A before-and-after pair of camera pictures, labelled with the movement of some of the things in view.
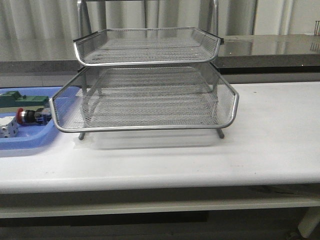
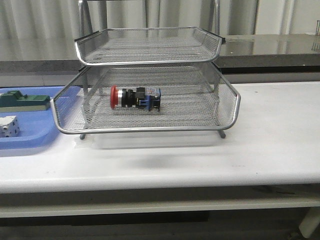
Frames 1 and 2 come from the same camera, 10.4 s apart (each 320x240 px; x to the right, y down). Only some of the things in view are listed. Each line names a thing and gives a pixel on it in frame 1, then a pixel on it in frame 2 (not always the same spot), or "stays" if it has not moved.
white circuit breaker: (8, 127) stays
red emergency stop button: (41, 116) → (143, 98)
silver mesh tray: (126, 97) stays
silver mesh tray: (119, 46) stays
